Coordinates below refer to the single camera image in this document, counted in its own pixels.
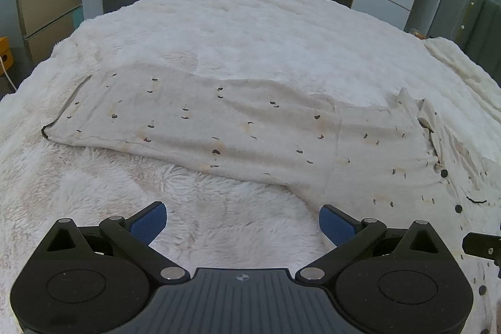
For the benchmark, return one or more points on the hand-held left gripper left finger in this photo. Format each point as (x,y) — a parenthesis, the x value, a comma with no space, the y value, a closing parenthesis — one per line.
(148,221)

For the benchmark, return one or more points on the white fluffy blanket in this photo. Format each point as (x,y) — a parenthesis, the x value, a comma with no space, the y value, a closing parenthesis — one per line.
(242,32)

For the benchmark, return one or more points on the cream fleece blanket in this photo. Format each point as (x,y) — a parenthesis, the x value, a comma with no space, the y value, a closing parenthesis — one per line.
(465,64)

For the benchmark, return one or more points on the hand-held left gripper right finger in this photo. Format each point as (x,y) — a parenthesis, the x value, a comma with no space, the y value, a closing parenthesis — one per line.
(337,225)

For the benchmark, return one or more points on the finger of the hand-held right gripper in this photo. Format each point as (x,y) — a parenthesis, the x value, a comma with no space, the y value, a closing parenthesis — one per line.
(481,244)

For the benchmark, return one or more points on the yellow box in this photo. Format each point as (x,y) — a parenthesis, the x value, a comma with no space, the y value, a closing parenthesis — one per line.
(4,56)

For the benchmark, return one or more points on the cream spotted pajama shirt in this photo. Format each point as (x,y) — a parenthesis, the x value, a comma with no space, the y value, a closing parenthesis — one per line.
(235,122)

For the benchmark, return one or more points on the small orange object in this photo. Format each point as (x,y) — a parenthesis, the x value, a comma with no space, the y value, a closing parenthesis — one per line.
(416,32)

